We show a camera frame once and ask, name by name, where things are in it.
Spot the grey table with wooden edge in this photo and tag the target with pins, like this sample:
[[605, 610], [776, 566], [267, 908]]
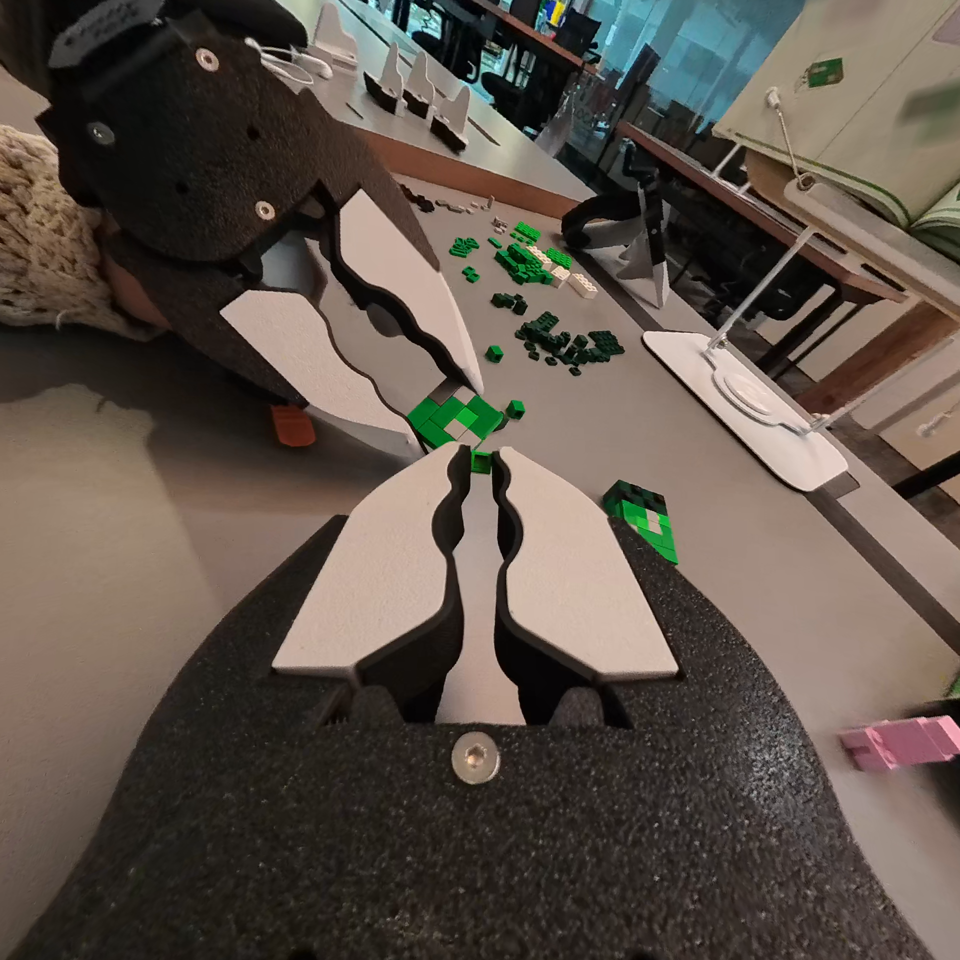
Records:
[[480, 142]]

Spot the open instruction booklet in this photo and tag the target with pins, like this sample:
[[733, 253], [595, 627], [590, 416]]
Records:
[[847, 135]]

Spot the person's left forearm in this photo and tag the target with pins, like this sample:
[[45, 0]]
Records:
[[45, 225]]

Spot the person's left hand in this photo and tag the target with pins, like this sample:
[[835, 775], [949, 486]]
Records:
[[131, 296]]

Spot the orange brick separator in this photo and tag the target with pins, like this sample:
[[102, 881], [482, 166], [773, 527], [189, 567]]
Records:
[[292, 427]]

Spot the green tiled lego plate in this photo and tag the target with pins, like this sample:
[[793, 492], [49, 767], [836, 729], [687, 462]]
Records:
[[450, 416]]

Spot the spare hand-held gripper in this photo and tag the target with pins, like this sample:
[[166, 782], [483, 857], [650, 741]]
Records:
[[645, 255]]

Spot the wooden table with black legs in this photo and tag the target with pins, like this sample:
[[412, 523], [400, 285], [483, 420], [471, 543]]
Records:
[[907, 352]]

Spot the pile of bright green pieces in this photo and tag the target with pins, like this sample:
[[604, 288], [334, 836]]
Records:
[[517, 259]]

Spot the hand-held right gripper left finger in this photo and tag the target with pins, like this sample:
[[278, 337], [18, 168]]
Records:
[[375, 592]]

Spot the pile of black lego pieces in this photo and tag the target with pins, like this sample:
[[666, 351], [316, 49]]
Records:
[[420, 199]]

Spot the spare grey gripper finger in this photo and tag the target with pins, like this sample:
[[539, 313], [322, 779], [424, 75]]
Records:
[[420, 86], [390, 82], [334, 37], [454, 120]]

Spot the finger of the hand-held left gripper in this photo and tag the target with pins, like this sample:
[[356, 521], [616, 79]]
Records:
[[405, 270], [315, 352]]

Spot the green lego block assembly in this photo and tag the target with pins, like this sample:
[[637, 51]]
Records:
[[645, 517]]

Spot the pink lego pig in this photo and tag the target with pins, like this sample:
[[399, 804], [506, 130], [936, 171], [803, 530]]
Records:
[[900, 742]]

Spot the pile of dark green bricks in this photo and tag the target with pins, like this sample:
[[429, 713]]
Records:
[[555, 337]]

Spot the group of grey lego tiles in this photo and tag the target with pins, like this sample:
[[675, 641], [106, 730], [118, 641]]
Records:
[[457, 206]]

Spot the white book stand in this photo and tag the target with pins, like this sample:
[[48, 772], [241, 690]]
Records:
[[750, 405]]

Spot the white lego brick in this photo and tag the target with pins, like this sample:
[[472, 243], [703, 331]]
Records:
[[536, 253], [583, 286], [559, 277]]

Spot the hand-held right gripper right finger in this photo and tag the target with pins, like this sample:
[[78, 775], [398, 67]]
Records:
[[577, 592]]

